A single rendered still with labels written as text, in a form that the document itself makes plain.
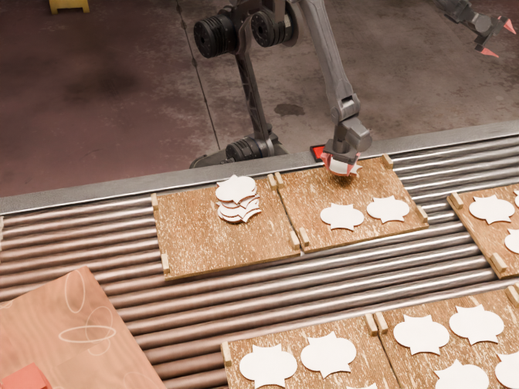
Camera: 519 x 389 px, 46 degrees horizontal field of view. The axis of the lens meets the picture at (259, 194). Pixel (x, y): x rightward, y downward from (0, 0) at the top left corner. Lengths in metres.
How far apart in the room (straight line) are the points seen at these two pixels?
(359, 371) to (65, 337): 0.73
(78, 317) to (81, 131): 2.45
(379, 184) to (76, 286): 1.03
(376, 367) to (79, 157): 2.55
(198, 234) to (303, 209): 0.34
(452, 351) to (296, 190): 0.72
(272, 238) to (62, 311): 0.65
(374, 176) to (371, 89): 2.18
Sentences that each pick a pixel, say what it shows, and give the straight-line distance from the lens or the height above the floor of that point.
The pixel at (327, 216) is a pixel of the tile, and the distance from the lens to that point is 1.94.
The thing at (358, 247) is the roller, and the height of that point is 0.91.
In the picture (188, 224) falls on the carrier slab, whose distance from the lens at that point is 1.93.
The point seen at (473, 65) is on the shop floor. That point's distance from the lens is 4.71.
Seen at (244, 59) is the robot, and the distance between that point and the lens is 3.01.
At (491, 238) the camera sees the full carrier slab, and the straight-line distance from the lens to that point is 2.01.
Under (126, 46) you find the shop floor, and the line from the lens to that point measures 4.78.
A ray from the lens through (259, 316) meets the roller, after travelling 1.72.
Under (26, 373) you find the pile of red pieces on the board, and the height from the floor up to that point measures 1.20.
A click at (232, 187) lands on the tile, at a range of 1.95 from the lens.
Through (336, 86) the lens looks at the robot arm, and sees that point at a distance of 1.79.
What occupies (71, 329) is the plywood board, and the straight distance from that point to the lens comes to 1.62.
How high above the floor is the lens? 2.32
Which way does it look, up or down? 43 degrees down
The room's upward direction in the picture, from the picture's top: straight up
